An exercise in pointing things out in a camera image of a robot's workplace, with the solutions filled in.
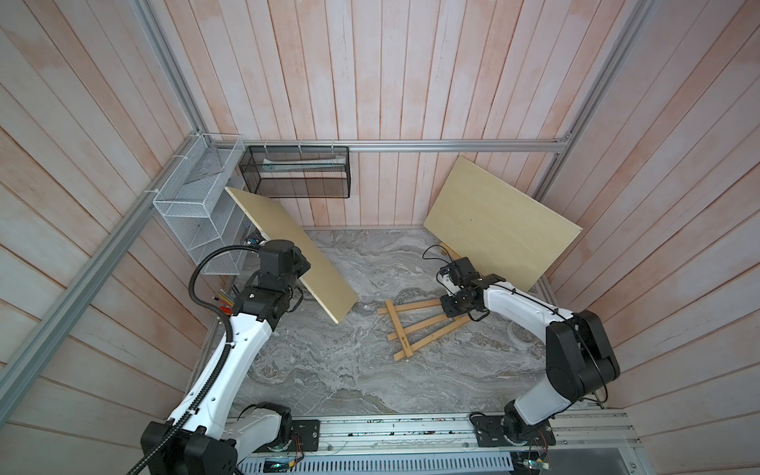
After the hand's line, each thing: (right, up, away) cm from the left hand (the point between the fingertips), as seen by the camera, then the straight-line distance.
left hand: (297, 256), depth 77 cm
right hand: (+45, -15, +16) cm, 50 cm away
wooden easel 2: (+28, -23, +8) cm, 37 cm away
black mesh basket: (-7, +31, +27) cm, 42 cm away
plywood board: (+8, -14, +20) cm, 25 cm away
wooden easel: (+48, +1, +30) cm, 57 cm away
